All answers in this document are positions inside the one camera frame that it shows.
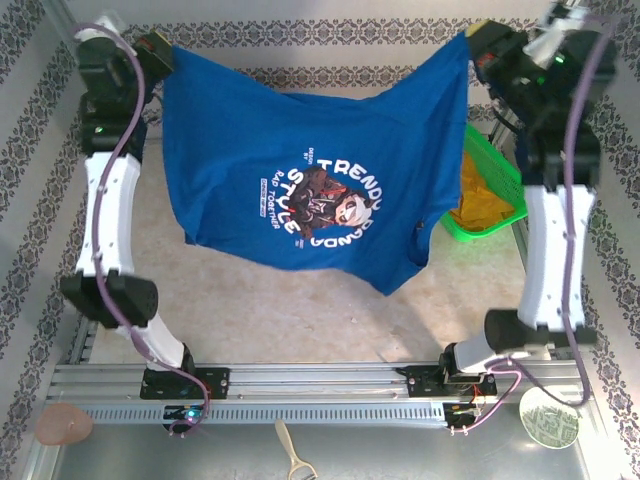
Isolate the blue t-shirt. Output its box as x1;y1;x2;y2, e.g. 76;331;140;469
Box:
160;32;471;297

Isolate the green plastic mesh basket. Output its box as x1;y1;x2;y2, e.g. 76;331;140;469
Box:
438;122;530;242

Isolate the yellow cloth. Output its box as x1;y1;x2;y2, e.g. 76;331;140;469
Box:
449;149;516;232

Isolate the small circuit board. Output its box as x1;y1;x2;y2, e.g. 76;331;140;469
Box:
447;402;489;419
163;404;207;424

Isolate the green patterned white bowl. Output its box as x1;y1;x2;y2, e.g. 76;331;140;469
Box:
518;387;581;447

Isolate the pink translucent cup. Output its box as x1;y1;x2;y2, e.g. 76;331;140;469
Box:
34;403;95;446

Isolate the cream plastic peeler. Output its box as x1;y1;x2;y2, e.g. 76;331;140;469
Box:
274;418;319;480

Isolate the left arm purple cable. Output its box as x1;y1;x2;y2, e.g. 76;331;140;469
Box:
73;25;214;439

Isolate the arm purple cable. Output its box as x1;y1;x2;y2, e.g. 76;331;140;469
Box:
73;25;214;439
447;12;619;435

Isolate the aluminium frame post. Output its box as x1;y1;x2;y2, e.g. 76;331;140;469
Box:
492;107;524;146
43;0;86;39

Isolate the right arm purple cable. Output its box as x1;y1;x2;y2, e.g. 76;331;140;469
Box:
447;12;619;435

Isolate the aluminium frame rail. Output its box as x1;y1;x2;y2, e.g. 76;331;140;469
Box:
67;144;147;366

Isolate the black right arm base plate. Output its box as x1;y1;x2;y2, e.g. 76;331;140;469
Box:
404;364;499;400

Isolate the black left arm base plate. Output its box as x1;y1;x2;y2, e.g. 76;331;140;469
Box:
139;367;232;401

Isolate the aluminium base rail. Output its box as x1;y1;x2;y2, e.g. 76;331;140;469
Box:
47;362;591;401

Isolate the grey slotted cable duct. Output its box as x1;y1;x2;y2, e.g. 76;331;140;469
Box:
84;402;446;426

